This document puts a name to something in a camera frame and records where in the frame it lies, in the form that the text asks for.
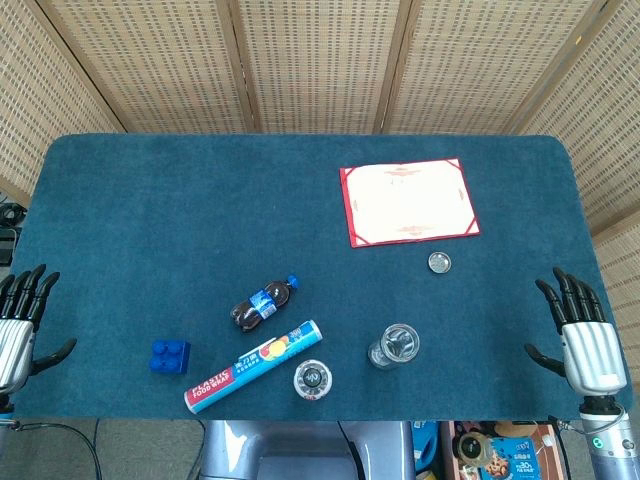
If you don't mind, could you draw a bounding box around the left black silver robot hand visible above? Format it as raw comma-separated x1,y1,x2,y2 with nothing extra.
0,263,78,399

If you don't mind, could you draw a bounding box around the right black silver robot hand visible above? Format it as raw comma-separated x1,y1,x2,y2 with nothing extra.
523,267,629,399

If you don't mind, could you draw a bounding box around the clear glass jar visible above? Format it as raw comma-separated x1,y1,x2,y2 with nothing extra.
368,323,420,370

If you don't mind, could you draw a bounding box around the blue snack bag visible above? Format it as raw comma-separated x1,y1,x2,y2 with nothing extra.
479,434,534,480

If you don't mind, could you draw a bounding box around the jar with dark lid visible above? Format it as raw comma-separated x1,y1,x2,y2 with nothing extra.
457,432,490,466

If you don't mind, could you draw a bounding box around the blue toy building brick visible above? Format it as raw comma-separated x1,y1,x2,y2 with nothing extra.
149,339,193,375

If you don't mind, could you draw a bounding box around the blue plastic container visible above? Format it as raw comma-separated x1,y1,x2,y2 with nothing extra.
412,419,442,474

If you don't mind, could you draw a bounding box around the blue table cloth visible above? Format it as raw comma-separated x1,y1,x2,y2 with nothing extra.
9,132,634,424

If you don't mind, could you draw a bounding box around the plastic food wrap box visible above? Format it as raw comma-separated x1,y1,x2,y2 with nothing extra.
183,319,322,415

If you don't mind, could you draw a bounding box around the red certificate folder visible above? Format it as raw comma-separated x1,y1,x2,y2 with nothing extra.
339,157,482,249

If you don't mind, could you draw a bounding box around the small cola bottle blue cap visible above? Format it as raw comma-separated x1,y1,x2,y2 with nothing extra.
230,274,302,333

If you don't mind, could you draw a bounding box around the white drink bottle black cap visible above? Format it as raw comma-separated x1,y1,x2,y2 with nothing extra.
292,358,333,401

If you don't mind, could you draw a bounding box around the grey robot torso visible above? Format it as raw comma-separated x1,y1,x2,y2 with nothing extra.
202,419,416,480

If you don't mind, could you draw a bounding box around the woven wooden folding screen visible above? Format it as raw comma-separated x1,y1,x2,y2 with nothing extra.
0,0,640,346

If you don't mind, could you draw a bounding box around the black cable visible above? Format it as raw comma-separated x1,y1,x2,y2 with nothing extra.
0,418,114,480

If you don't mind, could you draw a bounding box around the black device with cables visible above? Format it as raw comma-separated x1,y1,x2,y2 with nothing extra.
0,197,25,267

